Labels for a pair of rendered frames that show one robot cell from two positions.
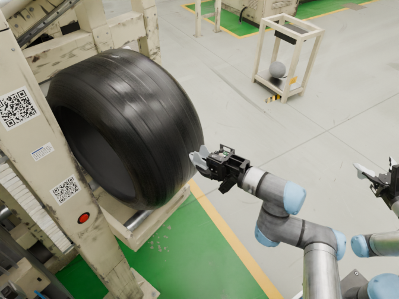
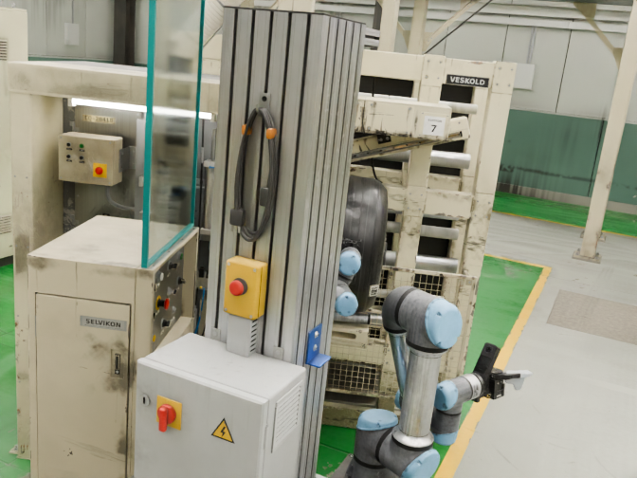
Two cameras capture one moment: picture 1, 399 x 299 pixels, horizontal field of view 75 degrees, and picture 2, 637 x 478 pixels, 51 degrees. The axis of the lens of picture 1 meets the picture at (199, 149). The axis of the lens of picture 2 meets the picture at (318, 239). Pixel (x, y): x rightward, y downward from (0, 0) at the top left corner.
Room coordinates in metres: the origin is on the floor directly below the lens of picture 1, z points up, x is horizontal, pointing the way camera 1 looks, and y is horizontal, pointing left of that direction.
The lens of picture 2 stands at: (-0.93, -1.94, 1.94)
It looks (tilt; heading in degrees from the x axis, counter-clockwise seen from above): 15 degrees down; 56
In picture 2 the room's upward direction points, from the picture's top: 6 degrees clockwise
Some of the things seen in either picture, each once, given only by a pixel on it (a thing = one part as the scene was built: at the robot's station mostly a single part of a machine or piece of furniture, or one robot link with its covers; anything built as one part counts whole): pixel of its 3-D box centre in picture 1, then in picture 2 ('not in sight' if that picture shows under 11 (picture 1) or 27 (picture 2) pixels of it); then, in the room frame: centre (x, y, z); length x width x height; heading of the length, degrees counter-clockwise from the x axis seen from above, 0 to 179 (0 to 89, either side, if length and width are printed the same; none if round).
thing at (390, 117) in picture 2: not in sight; (380, 116); (0.98, 0.46, 1.71); 0.61 x 0.25 x 0.15; 143
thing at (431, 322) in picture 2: not in sight; (419, 390); (0.27, -0.75, 1.09); 0.15 x 0.12 x 0.55; 96
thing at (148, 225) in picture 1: (157, 210); (325, 328); (0.61, 0.19, 0.83); 0.36 x 0.09 x 0.06; 143
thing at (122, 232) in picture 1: (100, 213); not in sight; (0.56, 0.41, 0.90); 0.40 x 0.03 x 0.10; 53
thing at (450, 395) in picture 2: not in sight; (450, 394); (0.42, -0.73, 1.04); 0.11 x 0.08 x 0.09; 6
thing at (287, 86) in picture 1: (283, 59); not in sight; (2.92, -0.99, 0.40); 0.60 x 0.35 x 0.80; 32
